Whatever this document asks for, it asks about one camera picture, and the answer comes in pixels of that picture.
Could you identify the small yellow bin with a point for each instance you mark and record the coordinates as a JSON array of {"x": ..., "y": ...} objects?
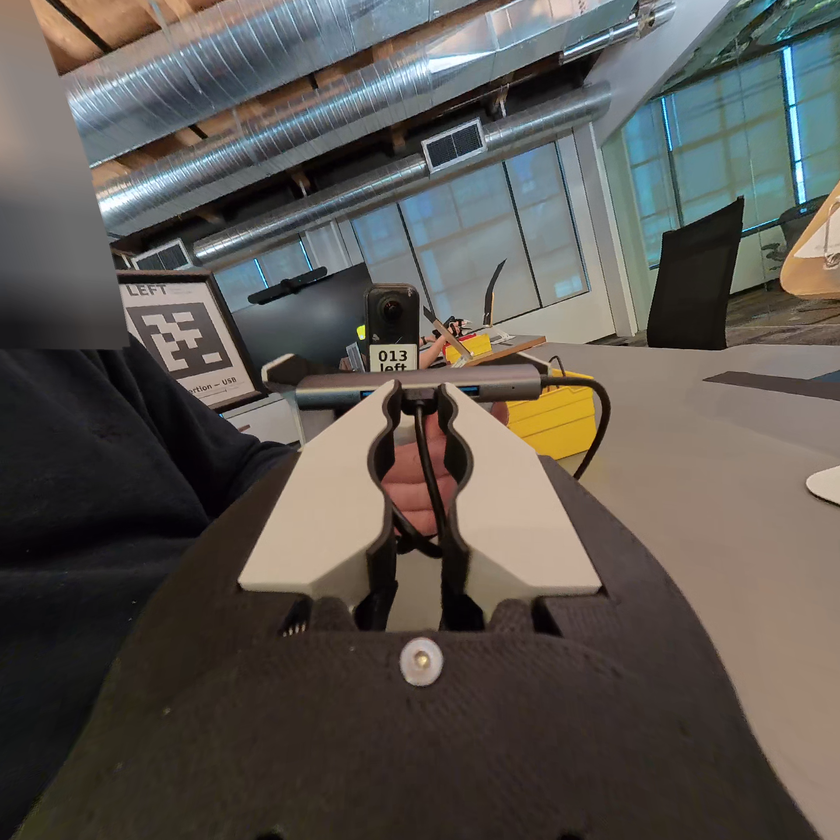
[{"x": 476, "y": 346}]

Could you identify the person's left hand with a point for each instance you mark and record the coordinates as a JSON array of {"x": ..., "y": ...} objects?
[{"x": 410, "y": 479}]

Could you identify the silver ventilation duct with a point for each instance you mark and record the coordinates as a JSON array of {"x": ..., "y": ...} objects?
[
  {"x": 262, "y": 144},
  {"x": 229, "y": 72},
  {"x": 538, "y": 118}
]

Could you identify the black video bar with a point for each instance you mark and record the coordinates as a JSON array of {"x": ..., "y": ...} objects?
[{"x": 289, "y": 285}]

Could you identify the wooden edge desk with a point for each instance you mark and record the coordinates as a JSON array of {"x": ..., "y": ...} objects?
[{"x": 518, "y": 344}]

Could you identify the framed wall sign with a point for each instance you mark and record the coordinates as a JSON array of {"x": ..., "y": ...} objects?
[{"x": 184, "y": 328}]

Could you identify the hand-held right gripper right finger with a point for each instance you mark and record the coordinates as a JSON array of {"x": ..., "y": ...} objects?
[{"x": 518, "y": 525}]

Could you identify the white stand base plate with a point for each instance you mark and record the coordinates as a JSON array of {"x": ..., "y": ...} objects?
[{"x": 827, "y": 487}]

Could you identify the large black monitor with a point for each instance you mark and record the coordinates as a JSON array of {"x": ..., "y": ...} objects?
[{"x": 315, "y": 328}]

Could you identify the dark grey usb hub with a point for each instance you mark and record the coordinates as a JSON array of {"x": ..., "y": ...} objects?
[{"x": 512, "y": 387}]

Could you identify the black office chair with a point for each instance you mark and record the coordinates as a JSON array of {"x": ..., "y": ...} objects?
[{"x": 695, "y": 282}]

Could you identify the printed instruction sheet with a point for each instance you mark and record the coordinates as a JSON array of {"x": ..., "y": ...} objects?
[{"x": 827, "y": 243}]

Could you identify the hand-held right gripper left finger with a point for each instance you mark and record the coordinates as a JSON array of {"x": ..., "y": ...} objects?
[{"x": 315, "y": 518}]

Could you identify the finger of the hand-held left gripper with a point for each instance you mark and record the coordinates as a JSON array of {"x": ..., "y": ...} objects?
[{"x": 289, "y": 371}]

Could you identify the person's left forearm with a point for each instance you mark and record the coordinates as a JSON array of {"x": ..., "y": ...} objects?
[{"x": 249, "y": 459}]

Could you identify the yellow plastic bin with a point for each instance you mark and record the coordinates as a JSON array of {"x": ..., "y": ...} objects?
[{"x": 551, "y": 420}]

